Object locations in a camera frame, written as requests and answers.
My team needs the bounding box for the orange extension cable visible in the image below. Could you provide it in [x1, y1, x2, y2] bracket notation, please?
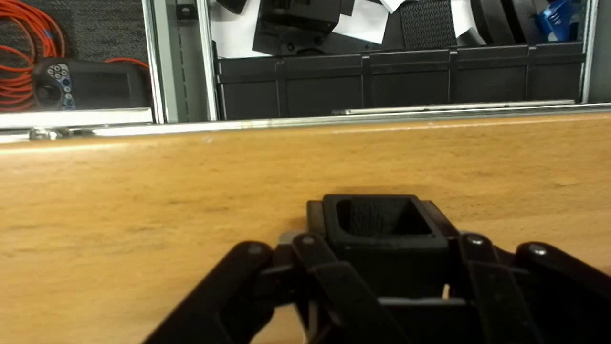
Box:
[0, 0, 151, 112]

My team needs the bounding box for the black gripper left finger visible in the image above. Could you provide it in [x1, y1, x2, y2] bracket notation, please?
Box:
[144, 233, 411, 344]

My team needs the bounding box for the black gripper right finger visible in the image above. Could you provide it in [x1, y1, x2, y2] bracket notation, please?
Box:
[457, 233, 611, 344]

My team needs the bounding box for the open grey drawer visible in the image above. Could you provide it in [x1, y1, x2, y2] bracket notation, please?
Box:
[140, 0, 610, 124]

